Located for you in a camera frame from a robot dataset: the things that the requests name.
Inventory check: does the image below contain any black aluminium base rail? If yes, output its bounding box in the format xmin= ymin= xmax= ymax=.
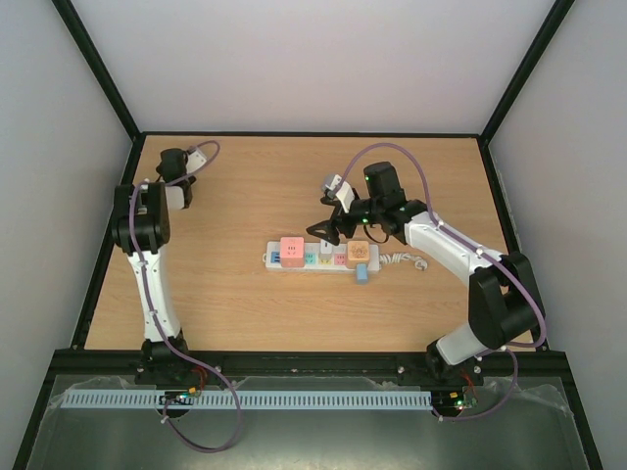
xmin=44 ymin=349 xmax=574 ymax=389

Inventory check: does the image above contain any light blue slotted cable duct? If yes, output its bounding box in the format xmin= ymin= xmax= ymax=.
xmin=61 ymin=390 xmax=433 ymax=411

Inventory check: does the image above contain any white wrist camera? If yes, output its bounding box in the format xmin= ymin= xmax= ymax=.
xmin=321 ymin=174 xmax=356 ymax=213
xmin=185 ymin=148 xmax=209 ymax=175

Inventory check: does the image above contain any orange wooden cube adapter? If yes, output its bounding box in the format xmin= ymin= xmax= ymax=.
xmin=346 ymin=240 xmax=370 ymax=269

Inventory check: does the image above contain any white power strip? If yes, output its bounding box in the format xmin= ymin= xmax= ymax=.
xmin=263 ymin=241 xmax=354 ymax=273

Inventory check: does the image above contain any light blue side plug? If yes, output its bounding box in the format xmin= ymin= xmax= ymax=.
xmin=355 ymin=263 xmax=368 ymax=285

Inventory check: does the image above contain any pink cube socket adapter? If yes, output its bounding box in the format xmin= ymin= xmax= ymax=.
xmin=279 ymin=237 xmax=305 ymax=268

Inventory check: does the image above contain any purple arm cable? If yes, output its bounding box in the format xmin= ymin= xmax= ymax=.
xmin=337 ymin=142 xmax=549 ymax=423
xmin=129 ymin=140 xmax=243 ymax=453

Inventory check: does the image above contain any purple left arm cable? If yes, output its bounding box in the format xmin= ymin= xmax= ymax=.
xmin=129 ymin=140 xmax=243 ymax=453

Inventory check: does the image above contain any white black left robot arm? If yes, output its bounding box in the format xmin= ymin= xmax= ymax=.
xmin=111 ymin=148 xmax=195 ymax=386

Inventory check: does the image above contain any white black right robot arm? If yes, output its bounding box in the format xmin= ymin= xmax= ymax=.
xmin=307 ymin=162 xmax=546 ymax=384

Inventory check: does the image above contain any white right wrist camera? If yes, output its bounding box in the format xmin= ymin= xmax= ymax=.
xmin=321 ymin=174 xmax=356 ymax=213

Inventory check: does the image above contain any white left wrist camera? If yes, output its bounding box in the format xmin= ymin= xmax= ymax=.
xmin=185 ymin=148 xmax=209 ymax=175

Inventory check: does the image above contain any black enclosure frame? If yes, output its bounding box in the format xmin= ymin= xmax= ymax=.
xmin=14 ymin=1 xmax=603 ymax=469

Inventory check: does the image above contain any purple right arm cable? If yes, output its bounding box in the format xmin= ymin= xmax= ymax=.
xmin=337 ymin=142 xmax=549 ymax=423

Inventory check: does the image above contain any white USB charger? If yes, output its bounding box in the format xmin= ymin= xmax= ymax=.
xmin=319 ymin=240 xmax=333 ymax=261

